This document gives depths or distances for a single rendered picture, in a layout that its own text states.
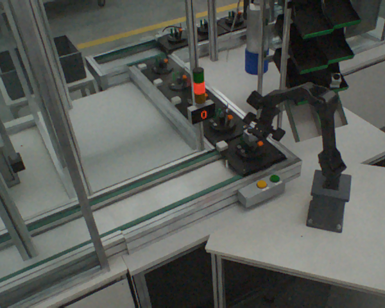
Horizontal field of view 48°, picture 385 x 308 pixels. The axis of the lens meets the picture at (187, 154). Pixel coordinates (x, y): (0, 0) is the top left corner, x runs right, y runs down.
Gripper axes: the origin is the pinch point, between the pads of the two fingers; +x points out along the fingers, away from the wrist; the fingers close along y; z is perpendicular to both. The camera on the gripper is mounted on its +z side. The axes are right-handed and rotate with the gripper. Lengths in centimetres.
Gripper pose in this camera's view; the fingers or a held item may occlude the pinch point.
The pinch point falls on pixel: (261, 133)
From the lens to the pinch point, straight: 194.6
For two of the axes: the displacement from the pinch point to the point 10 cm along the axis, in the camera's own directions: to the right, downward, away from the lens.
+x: -0.5, 6.0, 8.0
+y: 8.1, 5.0, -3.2
